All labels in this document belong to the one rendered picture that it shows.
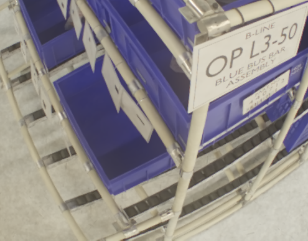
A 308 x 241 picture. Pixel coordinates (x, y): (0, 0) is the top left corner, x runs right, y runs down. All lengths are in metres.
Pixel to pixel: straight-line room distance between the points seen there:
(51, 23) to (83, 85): 0.33
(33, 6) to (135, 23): 0.67
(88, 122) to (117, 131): 0.09
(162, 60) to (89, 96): 0.40
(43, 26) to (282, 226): 1.43
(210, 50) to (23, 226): 1.72
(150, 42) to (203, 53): 0.64
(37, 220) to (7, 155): 0.37
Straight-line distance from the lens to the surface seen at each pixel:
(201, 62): 0.89
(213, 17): 0.84
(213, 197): 2.07
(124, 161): 1.71
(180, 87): 1.43
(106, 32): 1.54
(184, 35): 1.00
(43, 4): 2.07
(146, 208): 1.66
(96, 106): 1.78
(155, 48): 1.48
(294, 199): 2.54
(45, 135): 2.58
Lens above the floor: 2.31
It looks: 64 degrees down
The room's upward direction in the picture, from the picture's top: 2 degrees clockwise
